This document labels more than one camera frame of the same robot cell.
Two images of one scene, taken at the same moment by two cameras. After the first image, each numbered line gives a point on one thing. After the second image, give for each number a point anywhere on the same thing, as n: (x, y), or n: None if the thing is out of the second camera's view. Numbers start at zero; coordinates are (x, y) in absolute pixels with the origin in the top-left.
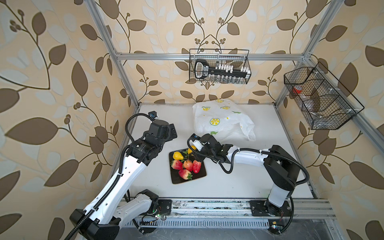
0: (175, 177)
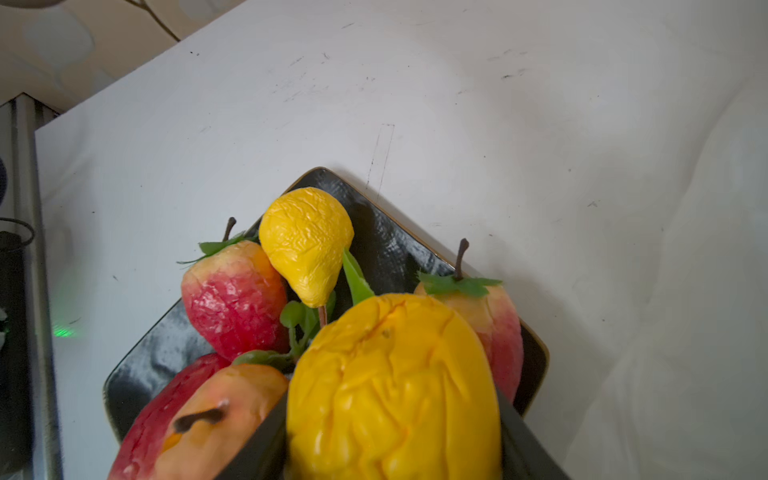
0: (170, 351)
